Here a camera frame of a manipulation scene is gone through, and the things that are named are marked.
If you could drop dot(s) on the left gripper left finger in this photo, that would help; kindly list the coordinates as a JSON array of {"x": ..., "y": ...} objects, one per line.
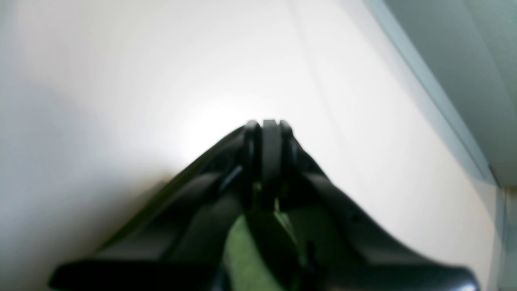
[{"x": 177, "y": 242}]

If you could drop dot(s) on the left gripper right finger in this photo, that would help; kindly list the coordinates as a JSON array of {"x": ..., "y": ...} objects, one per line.
[{"x": 339, "y": 247}]

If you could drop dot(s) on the green t-shirt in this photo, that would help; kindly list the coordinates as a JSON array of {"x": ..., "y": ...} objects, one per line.
[{"x": 261, "y": 253}]

